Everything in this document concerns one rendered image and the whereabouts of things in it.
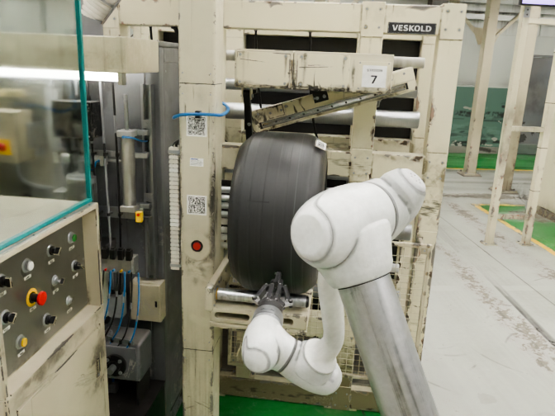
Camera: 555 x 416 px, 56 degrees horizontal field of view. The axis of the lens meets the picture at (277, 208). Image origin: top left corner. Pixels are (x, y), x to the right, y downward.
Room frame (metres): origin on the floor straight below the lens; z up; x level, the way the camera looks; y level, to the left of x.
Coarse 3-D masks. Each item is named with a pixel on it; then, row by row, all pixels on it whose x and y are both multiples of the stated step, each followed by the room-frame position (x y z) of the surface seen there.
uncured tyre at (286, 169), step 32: (256, 160) 1.70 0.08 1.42; (288, 160) 1.70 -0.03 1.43; (320, 160) 1.74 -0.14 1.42; (256, 192) 1.63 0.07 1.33; (288, 192) 1.62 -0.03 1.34; (256, 224) 1.60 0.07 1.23; (288, 224) 1.59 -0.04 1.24; (256, 256) 1.60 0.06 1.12; (288, 256) 1.59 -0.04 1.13; (256, 288) 1.71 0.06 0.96; (288, 288) 1.67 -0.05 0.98
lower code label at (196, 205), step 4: (188, 196) 1.84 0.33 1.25; (192, 196) 1.84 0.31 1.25; (196, 196) 1.84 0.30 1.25; (200, 196) 1.84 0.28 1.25; (204, 196) 1.83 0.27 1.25; (188, 200) 1.84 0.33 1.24; (192, 200) 1.84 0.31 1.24; (196, 200) 1.84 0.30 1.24; (200, 200) 1.84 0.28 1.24; (204, 200) 1.83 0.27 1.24; (188, 204) 1.84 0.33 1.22; (192, 204) 1.84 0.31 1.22; (196, 204) 1.84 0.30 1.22; (200, 204) 1.84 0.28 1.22; (204, 204) 1.83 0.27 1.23; (188, 208) 1.84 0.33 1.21; (192, 208) 1.84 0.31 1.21; (196, 208) 1.84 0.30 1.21; (200, 208) 1.84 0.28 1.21; (204, 208) 1.83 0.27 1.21; (188, 212) 1.84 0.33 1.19; (192, 212) 1.84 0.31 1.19; (196, 212) 1.84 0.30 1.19; (200, 212) 1.84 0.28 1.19; (204, 212) 1.83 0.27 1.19
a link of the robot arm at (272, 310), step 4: (260, 308) 1.36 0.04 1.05; (264, 308) 1.36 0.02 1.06; (268, 308) 1.36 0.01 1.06; (272, 308) 1.36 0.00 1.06; (276, 308) 1.36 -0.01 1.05; (256, 312) 1.35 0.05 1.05; (260, 312) 1.34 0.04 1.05; (264, 312) 1.33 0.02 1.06; (268, 312) 1.33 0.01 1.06; (272, 312) 1.34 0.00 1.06; (276, 312) 1.35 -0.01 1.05; (280, 312) 1.36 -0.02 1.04; (276, 316) 1.33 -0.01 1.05; (280, 316) 1.35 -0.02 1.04; (280, 320) 1.33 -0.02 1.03
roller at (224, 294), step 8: (224, 288) 1.77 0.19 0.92; (216, 296) 1.76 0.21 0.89; (224, 296) 1.75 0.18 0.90; (232, 296) 1.74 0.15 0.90; (240, 296) 1.74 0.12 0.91; (248, 296) 1.74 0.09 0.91; (264, 296) 1.73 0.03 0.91; (296, 296) 1.73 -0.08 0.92; (304, 296) 1.73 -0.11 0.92; (296, 304) 1.72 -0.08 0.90; (304, 304) 1.71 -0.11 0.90
